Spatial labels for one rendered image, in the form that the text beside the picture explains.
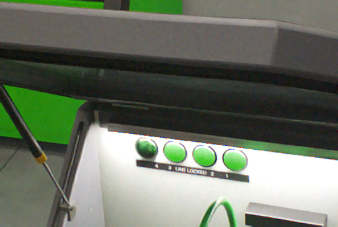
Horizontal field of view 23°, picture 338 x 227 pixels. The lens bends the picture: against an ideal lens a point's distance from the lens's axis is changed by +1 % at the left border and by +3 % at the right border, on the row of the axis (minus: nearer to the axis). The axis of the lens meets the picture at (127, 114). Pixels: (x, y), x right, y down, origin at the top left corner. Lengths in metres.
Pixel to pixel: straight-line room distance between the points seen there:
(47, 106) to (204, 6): 1.51
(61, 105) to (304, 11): 1.79
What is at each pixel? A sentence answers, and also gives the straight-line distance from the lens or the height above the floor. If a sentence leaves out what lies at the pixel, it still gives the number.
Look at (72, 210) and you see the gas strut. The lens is 1.60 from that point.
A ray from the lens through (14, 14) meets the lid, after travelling 0.66.
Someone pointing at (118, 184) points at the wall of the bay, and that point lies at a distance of 1.71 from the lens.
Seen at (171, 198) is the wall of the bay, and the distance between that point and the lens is 1.68.
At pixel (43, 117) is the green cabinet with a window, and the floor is 0.24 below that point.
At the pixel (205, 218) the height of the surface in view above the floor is 1.42.
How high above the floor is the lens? 2.17
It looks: 27 degrees down
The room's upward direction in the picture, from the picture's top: 5 degrees counter-clockwise
